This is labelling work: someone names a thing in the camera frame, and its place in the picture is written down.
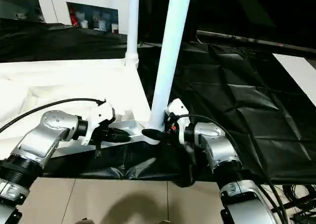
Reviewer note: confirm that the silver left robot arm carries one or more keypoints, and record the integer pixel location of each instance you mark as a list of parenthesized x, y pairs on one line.
[(49, 130)]

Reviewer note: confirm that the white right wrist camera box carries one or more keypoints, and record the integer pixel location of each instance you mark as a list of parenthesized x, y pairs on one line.
[(177, 108)]

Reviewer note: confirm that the red bottle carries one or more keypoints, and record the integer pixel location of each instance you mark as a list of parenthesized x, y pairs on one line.
[(73, 18)]

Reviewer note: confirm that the white plastic table leg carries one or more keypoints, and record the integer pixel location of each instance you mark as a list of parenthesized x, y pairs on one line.
[(170, 46), (132, 21)]

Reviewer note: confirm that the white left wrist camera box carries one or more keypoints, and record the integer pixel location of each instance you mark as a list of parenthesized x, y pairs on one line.
[(103, 115)]

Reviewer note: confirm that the white flat board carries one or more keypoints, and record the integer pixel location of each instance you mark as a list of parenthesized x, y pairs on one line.
[(298, 76)]

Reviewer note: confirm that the dark metal rod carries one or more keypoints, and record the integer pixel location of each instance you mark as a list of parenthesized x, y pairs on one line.
[(256, 40)]

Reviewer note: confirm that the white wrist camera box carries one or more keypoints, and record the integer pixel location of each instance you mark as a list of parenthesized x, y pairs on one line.
[(103, 115), (177, 108)]

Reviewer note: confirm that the black work mat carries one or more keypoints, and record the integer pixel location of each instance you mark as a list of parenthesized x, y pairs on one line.
[(237, 110)]

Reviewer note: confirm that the white plastic table top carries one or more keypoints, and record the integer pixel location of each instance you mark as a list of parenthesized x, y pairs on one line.
[(49, 81)]

